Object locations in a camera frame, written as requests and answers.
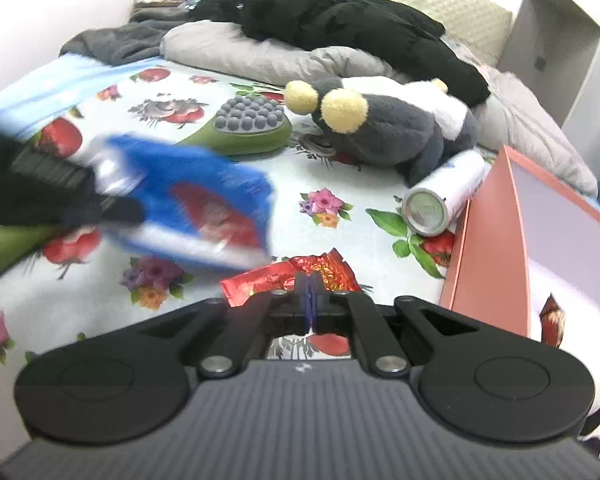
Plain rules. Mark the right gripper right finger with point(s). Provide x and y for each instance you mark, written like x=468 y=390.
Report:
x=355 y=316

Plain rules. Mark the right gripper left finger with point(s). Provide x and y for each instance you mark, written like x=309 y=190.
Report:
x=243 y=334

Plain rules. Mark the red foil snack wrapper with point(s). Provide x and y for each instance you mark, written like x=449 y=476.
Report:
x=335 y=272

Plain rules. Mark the blue red snack bag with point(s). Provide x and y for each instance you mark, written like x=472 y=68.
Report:
x=200 y=208

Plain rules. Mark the small red snack packet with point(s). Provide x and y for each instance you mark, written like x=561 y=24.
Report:
x=553 y=321

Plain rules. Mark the light blue bedsheet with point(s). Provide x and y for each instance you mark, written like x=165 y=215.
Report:
x=49 y=91

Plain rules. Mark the white spray can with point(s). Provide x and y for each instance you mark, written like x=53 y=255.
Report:
x=434 y=203

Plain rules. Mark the dark grey blanket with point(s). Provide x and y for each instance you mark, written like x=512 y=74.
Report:
x=121 y=45

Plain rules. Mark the grey penguin plush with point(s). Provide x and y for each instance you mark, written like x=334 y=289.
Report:
x=414 y=127

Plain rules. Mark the pink cardboard box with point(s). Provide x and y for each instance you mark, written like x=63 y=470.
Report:
x=526 y=237

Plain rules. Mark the wooden nightstand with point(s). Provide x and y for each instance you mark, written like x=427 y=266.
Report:
x=158 y=5

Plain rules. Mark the grey duvet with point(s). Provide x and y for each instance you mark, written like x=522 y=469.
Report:
x=511 y=115

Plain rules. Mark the black jacket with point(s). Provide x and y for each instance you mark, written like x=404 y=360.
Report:
x=408 y=40

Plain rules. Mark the grey wall shelf unit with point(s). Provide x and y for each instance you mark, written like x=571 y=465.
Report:
x=554 y=48

